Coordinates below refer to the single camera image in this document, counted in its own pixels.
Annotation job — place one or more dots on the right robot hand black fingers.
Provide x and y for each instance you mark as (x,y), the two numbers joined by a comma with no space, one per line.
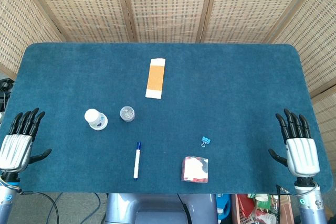
(302,155)

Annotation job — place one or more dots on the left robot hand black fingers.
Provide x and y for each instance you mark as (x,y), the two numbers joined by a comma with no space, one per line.
(15,150)

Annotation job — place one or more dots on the white patterned paper cup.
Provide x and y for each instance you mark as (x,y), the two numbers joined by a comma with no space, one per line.
(95,120)

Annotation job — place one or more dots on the woven bamboo screen panel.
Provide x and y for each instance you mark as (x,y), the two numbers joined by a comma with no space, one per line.
(315,40)
(23,19)
(168,3)
(252,3)
(78,3)
(326,124)

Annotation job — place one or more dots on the black equipment beside table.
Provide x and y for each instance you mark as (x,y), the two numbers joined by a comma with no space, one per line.
(4,90)

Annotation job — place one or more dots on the pink plastic basket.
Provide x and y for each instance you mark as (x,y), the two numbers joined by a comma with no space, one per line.
(240,211)

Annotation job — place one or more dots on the blue plastic container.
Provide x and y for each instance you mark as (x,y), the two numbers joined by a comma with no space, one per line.
(223,207)

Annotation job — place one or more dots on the blue binder clip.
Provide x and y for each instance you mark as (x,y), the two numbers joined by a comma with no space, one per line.
(206,140)

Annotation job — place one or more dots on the red and white plastic packet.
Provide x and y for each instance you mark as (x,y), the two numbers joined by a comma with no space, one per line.
(194,169)

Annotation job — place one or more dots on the blue felt table mat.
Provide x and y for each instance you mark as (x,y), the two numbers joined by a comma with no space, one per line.
(210,90)

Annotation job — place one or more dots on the grey round cap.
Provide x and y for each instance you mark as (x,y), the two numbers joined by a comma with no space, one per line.
(127,113)

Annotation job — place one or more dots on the white marker with blue cap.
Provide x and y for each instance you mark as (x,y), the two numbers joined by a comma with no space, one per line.
(136,162)

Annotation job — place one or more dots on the silver-blue robot torso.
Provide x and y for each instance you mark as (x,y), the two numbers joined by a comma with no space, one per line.
(157,209)

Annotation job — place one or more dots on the orange and white paper strip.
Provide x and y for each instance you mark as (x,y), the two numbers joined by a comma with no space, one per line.
(155,78)

